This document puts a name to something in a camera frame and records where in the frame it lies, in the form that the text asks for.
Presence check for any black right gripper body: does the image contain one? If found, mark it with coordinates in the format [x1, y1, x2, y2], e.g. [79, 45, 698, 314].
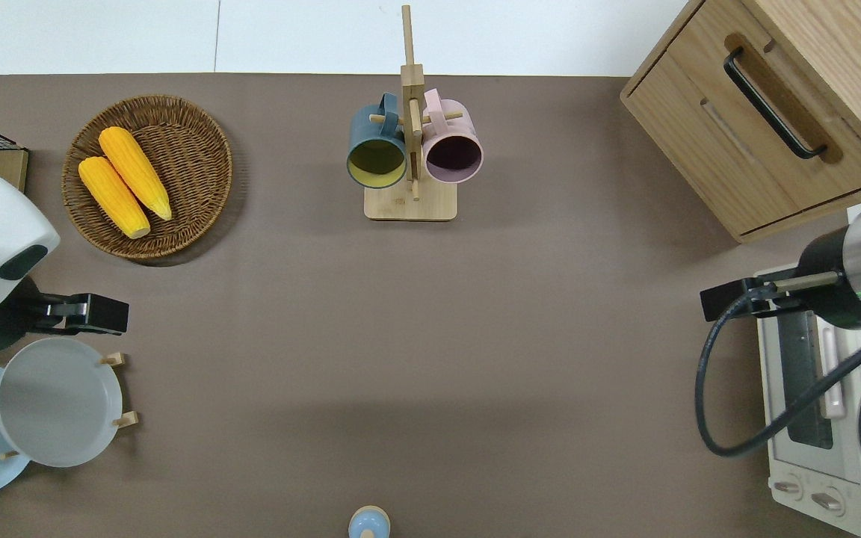
[795, 226, 861, 331]

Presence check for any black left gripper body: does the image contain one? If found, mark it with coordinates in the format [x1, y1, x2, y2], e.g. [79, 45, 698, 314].
[0, 276, 50, 353]

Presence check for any gray plate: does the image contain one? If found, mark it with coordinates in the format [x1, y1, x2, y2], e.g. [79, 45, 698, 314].
[0, 338, 123, 468]

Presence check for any wooden plate rack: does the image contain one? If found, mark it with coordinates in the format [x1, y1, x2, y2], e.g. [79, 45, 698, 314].
[0, 351, 140, 461]

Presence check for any yellow corn cob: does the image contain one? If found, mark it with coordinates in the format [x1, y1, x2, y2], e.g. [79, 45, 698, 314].
[99, 126, 173, 221]
[78, 156, 152, 240]

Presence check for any white toaster oven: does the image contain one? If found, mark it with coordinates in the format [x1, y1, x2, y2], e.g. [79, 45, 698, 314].
[756, 202, 861, 538]

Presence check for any round wicker basket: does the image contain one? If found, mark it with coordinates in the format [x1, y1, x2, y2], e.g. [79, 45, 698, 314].
[62, 95, 234, 260]

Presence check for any dark blue mug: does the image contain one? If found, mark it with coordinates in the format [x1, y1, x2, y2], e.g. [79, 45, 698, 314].
[347, 93, 408, 189]

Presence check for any blue service bell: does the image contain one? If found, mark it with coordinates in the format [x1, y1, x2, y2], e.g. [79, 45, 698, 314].
[348, 506, 392, 538]

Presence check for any wooden mug tree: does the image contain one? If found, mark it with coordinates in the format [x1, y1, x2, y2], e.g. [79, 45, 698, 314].
[364, 5, 459, 221]

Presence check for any pink mug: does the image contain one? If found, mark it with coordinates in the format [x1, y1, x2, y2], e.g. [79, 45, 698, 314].
[422, 88, 484, 184]

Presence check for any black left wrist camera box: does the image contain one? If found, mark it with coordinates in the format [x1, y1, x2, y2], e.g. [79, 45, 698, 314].
[46, 294, 130, 335]

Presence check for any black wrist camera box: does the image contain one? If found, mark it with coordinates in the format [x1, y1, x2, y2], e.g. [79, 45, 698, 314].
[46, 294, 130, 335]
[700, 276, 768, 324]

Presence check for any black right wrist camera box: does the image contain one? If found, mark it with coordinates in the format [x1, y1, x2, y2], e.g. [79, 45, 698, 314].
[700, 276, 768, 324]

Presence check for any wooden cabinet with black handle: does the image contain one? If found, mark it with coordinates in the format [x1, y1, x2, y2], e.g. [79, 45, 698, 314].
[620, 0, 861, 244]

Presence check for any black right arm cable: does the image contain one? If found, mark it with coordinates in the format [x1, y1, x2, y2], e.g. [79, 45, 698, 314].
[694, 288, 861, 458]

